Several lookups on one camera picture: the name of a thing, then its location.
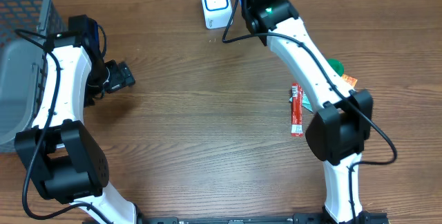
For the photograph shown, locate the orange snack packet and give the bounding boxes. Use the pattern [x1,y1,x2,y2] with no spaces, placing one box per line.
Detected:
[341,74,358,88]

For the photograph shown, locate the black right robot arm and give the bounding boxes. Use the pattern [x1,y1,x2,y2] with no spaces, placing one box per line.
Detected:
[236,0,373,223]

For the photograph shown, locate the teal snack packet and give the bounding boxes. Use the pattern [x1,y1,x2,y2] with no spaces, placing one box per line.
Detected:
[302,93,313,113]

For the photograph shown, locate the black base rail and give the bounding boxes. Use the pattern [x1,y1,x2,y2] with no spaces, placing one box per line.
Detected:
[142,212,390,224]

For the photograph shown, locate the red white snack bar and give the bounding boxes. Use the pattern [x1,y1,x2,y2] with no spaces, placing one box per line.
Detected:
[291,83,303,137]

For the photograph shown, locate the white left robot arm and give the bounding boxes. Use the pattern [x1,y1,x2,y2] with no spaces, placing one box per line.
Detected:
[14,15,144,223]

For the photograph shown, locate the grey plastic basket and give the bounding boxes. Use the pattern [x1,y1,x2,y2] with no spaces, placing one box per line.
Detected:
[1,0,67,153]

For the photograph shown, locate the white barcode scanner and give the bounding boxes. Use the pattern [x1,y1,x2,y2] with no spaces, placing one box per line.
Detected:
[201,0,232,29]

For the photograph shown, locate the green lid jar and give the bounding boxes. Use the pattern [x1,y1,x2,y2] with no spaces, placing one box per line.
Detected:
[327,59,345,77]

